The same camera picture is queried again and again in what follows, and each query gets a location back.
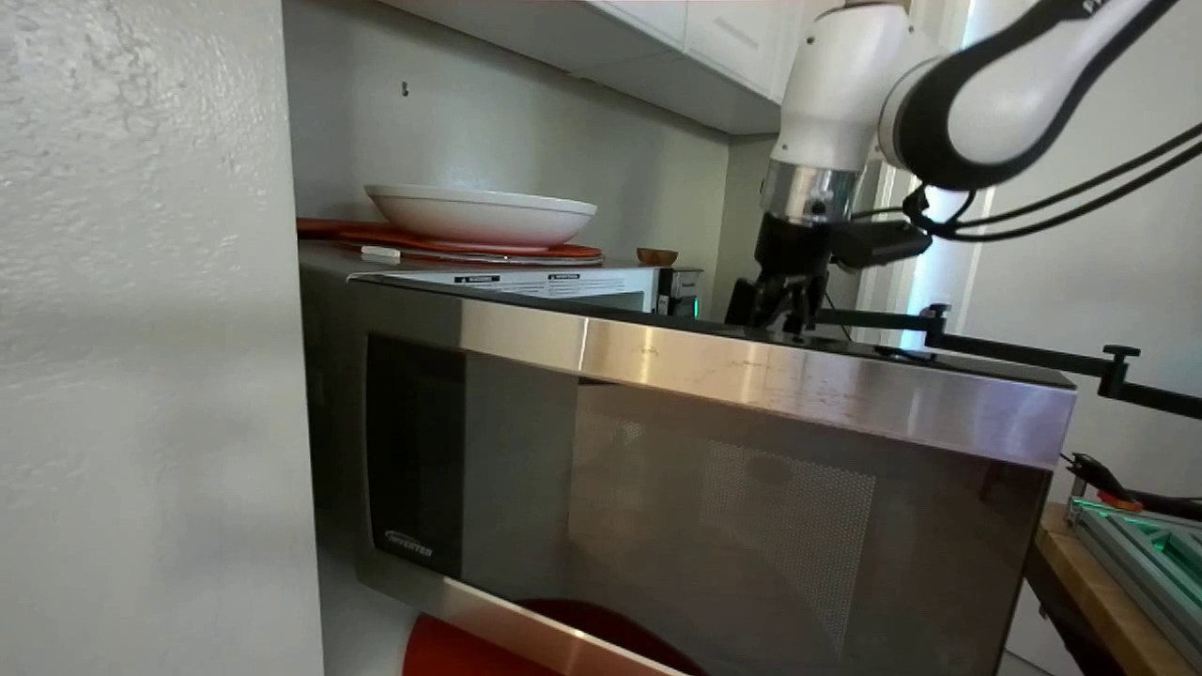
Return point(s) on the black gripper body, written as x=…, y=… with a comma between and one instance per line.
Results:
x=792, y=250

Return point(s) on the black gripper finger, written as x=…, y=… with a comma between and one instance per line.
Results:
x=744, y=303
x=804, y=315

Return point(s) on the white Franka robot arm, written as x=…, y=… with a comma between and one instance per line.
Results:
x=840, y=87

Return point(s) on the small brown bowl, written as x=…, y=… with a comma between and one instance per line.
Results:
x=656, y=258

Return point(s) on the white microwave body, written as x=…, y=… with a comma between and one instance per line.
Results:
x=563, y=281

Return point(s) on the red flat plate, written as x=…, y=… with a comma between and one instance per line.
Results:
x=526, y=253

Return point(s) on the white overhead cabinet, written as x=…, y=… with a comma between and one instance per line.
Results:
x=676, y=59

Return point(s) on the white shallow bowl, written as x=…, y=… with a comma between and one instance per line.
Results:
x=482, y=215

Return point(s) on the wooden work table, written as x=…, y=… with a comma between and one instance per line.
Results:
x=1102, y=612

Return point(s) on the red round mat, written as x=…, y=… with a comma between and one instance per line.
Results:
x=462, y=649

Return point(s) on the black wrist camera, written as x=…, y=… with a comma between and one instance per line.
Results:
x=886, y=246

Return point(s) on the aluminium rail base plate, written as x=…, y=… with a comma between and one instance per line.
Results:
x=1158, y=558

